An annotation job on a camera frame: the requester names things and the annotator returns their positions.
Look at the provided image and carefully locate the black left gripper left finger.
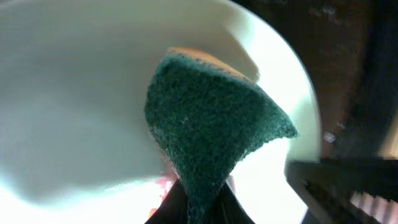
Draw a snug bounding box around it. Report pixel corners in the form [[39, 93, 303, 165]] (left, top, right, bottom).
[[145, 180, 188, 224]]

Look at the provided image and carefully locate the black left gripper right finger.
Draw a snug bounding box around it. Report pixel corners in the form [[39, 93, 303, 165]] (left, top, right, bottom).
[[211, 182, 254, 224]]

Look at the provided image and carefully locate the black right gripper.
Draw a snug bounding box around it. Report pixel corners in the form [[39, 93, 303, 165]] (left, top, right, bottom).
[[285, 158, 397, 224]]

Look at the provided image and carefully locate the green yellow sponge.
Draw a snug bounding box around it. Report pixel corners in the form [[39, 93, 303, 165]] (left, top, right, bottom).
[[144, 47, 298, 223]]

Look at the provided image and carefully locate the mint green plate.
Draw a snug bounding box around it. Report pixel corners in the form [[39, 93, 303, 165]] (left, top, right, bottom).
[[1, 1, 321, 223]]

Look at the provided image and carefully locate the round black tray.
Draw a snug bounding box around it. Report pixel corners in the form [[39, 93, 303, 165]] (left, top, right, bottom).
[[239, 0, 397, 158]]

